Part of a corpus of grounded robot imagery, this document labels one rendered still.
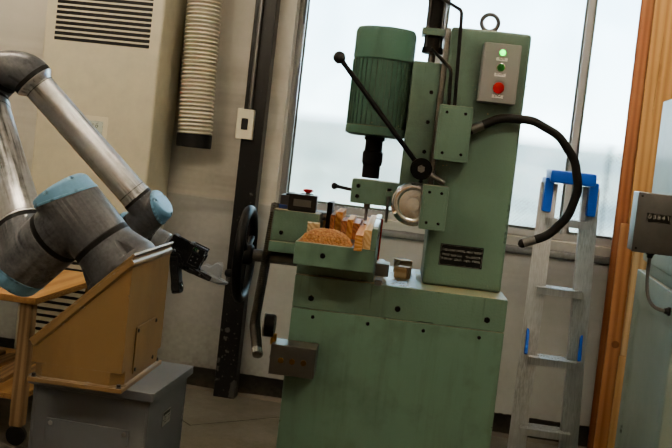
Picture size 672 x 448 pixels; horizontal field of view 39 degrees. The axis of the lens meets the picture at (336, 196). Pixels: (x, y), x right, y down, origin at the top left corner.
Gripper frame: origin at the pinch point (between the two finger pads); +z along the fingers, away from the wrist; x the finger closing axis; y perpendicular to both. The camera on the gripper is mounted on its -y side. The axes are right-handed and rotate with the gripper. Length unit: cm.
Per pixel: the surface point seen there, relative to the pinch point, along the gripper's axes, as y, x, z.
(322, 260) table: 25, -38, 25
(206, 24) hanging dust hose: 71, 120, -68
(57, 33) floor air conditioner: 40, 113, -122
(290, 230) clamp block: 25.6, -15.1, 12.1
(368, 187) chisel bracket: 46, -9, 26
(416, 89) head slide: 77, -13, 26
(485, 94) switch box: 83, -23, 44
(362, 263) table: 29, -38, 34
